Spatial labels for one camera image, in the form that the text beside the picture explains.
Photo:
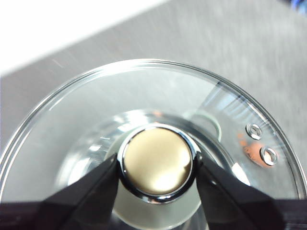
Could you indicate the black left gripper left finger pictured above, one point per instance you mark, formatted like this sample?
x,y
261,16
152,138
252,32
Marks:
x,y
79,203

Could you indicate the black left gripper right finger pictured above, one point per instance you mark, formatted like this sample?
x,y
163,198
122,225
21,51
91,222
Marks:
x,y
227,201

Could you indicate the glass lid with green knob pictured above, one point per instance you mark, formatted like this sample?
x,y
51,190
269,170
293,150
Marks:
x,y
158,163

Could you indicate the pale green electric pot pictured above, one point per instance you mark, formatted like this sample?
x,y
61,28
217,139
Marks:
x,y
216,146

